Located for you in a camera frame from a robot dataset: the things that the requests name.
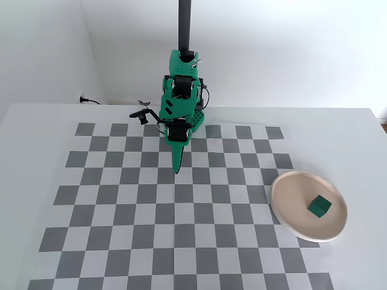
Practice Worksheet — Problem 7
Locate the cream round plate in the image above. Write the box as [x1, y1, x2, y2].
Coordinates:
[270, 170, 348, 243]

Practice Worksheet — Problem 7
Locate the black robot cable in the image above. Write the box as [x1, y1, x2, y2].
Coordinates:
[198, 77, 211, 110]

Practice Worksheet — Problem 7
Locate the green perforated robot base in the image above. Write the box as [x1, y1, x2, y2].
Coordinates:
[189, 108, 209, 134]

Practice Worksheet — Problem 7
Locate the green gripper black motor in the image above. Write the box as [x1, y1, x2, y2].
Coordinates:
[164, 118, 194, 175]

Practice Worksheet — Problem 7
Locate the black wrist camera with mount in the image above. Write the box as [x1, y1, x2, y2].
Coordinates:
[129, 108, 161, 125]

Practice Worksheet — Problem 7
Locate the green dice cube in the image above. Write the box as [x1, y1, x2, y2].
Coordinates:
[307, 195, 333, 218]

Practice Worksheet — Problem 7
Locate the black power plug with cord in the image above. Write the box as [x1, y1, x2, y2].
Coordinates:
[79, 95, 103, 106]

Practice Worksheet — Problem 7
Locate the black vertical pole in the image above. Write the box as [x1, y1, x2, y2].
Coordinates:
[177, 0, 194, 60]

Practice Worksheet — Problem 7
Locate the grey white checkerboard mat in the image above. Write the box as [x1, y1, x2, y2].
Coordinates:
[28, 122, 335, 290]

